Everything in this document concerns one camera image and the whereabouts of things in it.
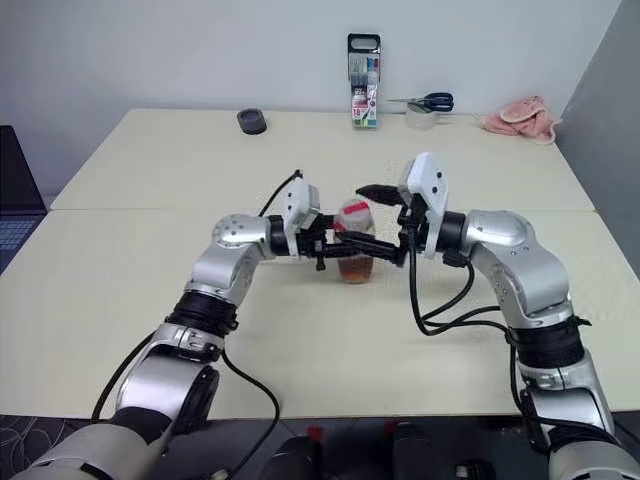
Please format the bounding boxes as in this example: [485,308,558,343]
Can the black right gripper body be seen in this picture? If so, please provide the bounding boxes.
[394,193,431,267]

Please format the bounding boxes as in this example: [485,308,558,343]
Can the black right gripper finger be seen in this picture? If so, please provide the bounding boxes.
[343,238,404,267]
[355,183,406,207]

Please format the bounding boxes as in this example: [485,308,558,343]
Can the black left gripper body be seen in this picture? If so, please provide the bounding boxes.
[297,213,330,274]

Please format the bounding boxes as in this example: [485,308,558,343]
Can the clear cup with red label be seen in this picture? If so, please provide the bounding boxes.
[331,196,377,286]

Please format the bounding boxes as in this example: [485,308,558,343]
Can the clear tape roll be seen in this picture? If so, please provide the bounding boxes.
[404,102,440,131]

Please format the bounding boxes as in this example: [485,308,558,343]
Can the marker pen set pack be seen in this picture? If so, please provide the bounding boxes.
[346,33,384,129]

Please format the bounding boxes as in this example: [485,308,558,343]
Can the dark grey round tape roll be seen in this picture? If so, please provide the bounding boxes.
[236,107,270,136]

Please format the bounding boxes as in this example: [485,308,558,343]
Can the pink cloth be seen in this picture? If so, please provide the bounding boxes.
[481,94,564,147]

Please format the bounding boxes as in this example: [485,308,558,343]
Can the dark rounded shape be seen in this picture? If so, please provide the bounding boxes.
[259,433,327,480]

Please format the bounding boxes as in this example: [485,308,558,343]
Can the dark laptop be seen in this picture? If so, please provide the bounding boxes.
[0,124,52,274]

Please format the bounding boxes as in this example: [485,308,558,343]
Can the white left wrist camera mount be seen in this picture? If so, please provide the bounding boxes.
[278,178,322,262]

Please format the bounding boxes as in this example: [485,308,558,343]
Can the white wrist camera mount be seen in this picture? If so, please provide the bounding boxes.
[399,152,450,237]
[278,178,322,262]

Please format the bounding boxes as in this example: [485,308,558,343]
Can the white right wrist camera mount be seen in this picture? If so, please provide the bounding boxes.
[399,152,450,237]

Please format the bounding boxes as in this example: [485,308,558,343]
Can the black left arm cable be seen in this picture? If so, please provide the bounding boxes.
[91,169,305,480]

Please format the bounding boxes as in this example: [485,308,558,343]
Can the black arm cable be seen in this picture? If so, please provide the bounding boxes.
[91,169,305,480]
[408,248,554,451]

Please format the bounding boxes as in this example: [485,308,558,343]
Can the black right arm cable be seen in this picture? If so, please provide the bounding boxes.
[408,248,554,451]

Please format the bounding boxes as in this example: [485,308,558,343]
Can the blue handled scissors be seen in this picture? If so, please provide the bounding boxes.
[385,92,456,113]

